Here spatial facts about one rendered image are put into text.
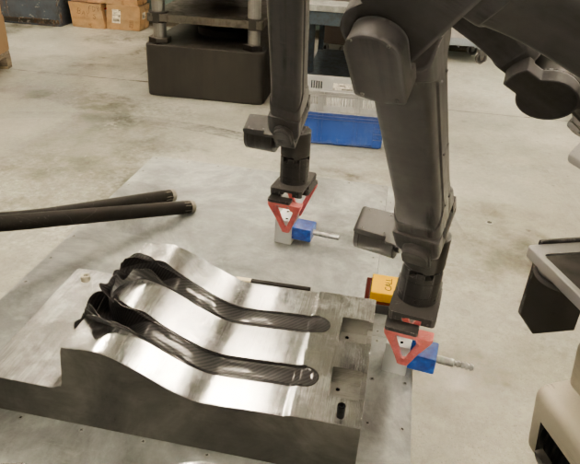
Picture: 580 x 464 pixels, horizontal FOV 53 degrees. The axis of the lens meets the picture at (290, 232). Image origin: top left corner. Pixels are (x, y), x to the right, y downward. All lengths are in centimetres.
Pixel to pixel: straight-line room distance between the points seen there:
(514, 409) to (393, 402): 128
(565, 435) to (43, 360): 73
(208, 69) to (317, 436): 412
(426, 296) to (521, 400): 138
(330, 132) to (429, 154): 340
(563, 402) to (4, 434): 78
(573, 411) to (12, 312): 89
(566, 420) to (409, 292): 29
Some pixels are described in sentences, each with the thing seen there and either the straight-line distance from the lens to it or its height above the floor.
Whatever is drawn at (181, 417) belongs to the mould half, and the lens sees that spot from 78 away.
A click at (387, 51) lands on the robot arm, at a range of 39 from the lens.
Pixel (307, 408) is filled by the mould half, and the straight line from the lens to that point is 74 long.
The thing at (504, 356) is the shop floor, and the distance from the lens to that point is 233.
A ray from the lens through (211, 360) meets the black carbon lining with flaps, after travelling 81.
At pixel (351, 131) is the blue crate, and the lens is 393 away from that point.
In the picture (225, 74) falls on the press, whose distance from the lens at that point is 468.
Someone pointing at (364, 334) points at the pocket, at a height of 86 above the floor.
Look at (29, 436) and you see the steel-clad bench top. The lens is 87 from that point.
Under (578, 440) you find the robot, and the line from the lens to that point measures 94.
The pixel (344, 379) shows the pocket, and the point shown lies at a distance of 80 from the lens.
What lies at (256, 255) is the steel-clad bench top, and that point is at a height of 80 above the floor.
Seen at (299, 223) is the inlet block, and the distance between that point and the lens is 121.
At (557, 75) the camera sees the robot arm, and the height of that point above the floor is 125.
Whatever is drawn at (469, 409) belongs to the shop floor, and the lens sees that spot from 208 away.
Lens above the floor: 142
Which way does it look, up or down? 30 degrees down
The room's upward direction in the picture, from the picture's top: 3 degrees clockwise
